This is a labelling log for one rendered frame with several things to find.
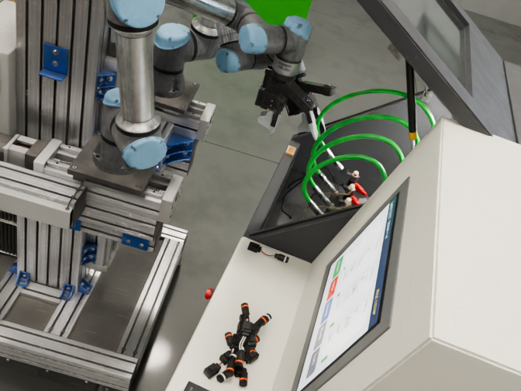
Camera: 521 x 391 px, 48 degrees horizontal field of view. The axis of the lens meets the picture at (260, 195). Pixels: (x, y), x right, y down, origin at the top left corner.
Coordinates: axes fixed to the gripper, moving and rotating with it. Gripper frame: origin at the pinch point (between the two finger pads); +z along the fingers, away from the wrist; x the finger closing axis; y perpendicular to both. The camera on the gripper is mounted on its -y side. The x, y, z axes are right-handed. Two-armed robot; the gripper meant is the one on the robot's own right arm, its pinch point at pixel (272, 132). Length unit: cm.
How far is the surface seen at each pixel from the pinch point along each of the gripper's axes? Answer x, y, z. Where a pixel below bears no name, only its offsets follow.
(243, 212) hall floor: -106, 14, 121
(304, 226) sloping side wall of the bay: 23.1, -19.0, 11.4
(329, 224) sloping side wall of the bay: 23.2, -25.3, 7.4
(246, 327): 60, -14, 17
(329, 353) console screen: 76, -31, -4
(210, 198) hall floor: -107, 34, 121
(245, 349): 63, -16, 21
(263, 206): 3.0, -4.9, 25.7
